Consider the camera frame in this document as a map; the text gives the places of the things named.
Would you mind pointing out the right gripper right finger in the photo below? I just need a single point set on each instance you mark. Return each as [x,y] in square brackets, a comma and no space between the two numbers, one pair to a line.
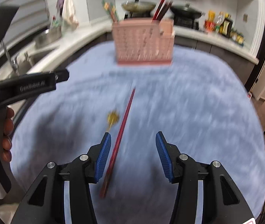
[168,154]

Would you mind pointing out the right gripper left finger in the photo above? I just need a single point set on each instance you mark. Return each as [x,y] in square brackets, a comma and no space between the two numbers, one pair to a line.
[98,155]

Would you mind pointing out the dark red chopstick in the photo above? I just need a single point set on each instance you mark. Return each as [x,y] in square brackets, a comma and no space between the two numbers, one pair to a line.
[110,168]

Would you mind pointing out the brown chopstick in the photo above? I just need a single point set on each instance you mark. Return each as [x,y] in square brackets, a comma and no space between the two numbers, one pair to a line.
[165,8]

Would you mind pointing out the green chopstick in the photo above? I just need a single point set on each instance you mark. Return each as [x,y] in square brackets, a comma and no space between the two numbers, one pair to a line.
[113,9]
[107,8]

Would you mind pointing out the person's left hand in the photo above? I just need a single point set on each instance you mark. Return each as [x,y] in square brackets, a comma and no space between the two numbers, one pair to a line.
[7,130]

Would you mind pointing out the chrome sink faucet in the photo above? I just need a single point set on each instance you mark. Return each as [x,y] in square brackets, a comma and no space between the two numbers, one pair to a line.
[17,68]

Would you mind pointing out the gold flower spoon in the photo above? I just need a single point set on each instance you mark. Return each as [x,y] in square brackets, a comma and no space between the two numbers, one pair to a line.
[112,119]

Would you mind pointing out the blue fleece table cloth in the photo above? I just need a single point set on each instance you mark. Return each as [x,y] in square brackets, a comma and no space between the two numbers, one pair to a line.
[198,103]

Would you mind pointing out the steel colander bowl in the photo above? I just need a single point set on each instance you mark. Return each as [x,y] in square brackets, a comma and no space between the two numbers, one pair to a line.
[47,37]

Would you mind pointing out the green detergent bottle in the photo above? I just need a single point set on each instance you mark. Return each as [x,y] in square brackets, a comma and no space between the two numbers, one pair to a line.
[56,23]

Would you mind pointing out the white hanging towel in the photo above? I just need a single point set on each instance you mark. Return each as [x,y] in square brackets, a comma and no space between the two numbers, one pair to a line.
[68,14]

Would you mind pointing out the purple hanging cloth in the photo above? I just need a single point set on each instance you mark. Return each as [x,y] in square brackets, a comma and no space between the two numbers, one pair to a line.
[59,7]

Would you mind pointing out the pink plastic utensil basket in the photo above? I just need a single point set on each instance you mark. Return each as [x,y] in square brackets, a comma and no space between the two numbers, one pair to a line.
[143,41]

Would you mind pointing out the red seasoning container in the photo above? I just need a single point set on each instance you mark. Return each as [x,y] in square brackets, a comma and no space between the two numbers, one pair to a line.
[209,26]

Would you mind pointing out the row of small jars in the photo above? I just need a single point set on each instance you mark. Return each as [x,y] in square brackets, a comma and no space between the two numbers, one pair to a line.
[237,37]

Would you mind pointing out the dark soy sauce bottle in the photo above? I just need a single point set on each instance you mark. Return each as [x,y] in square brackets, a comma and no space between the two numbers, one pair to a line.
[226,26]

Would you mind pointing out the black wok with lid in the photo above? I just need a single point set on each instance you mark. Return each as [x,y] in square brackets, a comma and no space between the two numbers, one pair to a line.
[186,12]

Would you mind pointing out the clear plastic bottle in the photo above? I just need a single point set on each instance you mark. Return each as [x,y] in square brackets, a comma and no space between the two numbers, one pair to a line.
[220,19]

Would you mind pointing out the yellow seasoning packet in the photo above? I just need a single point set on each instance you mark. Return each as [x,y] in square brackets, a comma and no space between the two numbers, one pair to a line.
[211,16]

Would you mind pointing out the steel wok with lid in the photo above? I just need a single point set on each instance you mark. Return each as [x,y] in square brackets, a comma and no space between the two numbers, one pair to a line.
[138,6]

